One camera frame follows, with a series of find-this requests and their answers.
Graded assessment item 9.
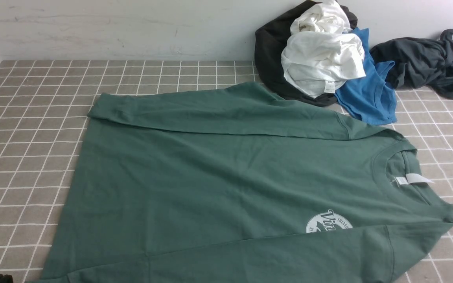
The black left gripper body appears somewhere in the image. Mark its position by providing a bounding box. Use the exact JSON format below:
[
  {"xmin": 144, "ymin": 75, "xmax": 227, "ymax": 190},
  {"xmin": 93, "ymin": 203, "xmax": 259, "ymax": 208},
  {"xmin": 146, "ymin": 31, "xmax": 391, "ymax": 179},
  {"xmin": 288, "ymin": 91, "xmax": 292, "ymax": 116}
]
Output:
[{"xmin": 0, "ymin": 274, "xmax": 14, "ymax": 283}]

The green long-sleeve top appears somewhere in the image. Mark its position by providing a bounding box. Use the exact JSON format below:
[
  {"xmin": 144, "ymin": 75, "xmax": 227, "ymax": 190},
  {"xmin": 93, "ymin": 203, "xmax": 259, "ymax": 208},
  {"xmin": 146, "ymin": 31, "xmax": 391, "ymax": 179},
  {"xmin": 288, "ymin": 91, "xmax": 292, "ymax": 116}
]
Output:
[{"xmin": 39, "ymin": 82, "xmax": 453, "ymax": 283}]

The black garment under pile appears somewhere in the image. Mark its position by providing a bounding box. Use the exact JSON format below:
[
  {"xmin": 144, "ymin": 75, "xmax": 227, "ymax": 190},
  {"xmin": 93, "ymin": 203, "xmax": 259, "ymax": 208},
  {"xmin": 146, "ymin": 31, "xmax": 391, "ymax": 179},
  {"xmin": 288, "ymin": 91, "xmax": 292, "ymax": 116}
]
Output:
[{"xmin": 254, "ymin": 0, "xmax": 358, "ymax": 107}]

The white shirt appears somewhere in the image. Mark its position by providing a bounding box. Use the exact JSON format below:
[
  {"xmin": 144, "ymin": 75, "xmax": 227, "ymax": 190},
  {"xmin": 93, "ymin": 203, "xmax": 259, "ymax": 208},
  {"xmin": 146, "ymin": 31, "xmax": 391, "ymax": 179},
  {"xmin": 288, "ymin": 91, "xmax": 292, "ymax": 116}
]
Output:
[{"xmin": 282, "ymin": 0, "xmax": 366, "ymax": 98}]

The blue shirt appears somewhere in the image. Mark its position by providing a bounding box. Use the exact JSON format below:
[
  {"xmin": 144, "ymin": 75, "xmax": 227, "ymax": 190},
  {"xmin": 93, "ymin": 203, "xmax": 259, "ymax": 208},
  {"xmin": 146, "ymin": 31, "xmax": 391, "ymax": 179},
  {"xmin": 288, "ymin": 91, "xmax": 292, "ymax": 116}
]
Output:
[{"xmin": 335, "ymin": 28, "xmax": 397, "ymax": 125}]

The dark grey crumpled garment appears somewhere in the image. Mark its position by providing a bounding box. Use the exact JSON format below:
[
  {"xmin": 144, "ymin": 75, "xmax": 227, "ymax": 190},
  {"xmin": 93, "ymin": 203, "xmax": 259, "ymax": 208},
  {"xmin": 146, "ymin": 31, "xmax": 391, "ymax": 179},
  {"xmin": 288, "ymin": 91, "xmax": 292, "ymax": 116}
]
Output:
[{"xmin": 370, "ymin": 29, "xmax": 453, "ymax": 100}]

